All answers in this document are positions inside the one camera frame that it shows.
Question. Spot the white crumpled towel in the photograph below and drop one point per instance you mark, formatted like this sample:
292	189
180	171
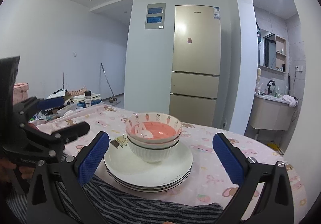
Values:
289	100

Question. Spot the white plate with cat print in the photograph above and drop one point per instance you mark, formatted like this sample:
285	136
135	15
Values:
160	171

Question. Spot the white ribbed bowl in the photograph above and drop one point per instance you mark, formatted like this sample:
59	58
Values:
150	153

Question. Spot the spice bottle with black cap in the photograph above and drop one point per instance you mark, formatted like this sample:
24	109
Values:
87	99

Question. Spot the person's left hand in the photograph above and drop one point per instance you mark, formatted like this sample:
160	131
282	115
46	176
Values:
25	172

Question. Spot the mirror cabinet with shelves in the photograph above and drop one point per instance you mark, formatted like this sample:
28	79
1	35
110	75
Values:
269	50

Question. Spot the thin red pole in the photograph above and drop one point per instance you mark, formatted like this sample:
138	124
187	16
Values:
63	80

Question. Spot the green bottle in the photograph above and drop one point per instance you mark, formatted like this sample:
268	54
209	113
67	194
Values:
275	92

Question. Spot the mop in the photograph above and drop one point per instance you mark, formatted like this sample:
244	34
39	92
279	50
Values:
112	99

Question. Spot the white plate with cartoon animals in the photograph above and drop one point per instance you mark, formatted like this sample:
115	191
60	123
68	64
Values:
150	186
150	189

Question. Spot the white bottle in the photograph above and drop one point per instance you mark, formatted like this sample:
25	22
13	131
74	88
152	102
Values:
286	91

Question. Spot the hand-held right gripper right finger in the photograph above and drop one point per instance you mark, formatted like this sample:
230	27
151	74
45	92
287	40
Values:
227	161

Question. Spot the hanging shower tool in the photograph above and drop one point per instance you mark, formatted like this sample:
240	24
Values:
289	83

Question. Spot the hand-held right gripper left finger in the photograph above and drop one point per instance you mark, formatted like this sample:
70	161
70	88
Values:
94	158

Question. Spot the gold three-door fridge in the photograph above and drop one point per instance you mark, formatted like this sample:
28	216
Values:
195	63

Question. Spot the bathroom wall socket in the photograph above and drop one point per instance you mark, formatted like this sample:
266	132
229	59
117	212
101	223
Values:
299	68

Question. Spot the dark hanging cloth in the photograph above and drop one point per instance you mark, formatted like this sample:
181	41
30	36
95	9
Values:
258	35

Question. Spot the fridge energy label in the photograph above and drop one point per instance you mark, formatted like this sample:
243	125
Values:
217	13

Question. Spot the pink fridge sticker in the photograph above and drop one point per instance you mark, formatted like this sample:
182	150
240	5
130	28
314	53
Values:
189	40

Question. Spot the yellow plush toy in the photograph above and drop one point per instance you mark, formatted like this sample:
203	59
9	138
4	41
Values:
258	75

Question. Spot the black faucet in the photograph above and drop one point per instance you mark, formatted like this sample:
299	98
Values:
269	87

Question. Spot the pink storage box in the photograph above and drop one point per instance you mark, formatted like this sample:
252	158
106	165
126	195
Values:
21	94

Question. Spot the yellow tool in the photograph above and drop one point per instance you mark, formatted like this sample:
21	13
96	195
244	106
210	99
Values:
274	148

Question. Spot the pink toothed rack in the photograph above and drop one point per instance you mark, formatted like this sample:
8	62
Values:
79	91

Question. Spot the pink carrot print bowl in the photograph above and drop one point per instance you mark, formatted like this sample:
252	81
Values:
140	142
153	131

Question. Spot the grey striped cloth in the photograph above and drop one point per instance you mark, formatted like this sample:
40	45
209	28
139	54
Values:
150	211

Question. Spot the grey wall panel blue screens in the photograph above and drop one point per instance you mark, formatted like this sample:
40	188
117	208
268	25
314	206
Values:
155	16

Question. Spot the beige vanity cabinet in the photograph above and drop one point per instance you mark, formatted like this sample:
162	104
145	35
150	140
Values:
270	116

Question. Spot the blue and white box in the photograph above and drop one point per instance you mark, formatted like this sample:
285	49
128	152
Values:
96	101

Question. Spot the pink printed blanket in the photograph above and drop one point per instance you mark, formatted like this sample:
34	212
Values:
200	178

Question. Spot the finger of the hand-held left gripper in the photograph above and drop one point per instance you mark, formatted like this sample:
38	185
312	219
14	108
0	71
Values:
75	129
54	102

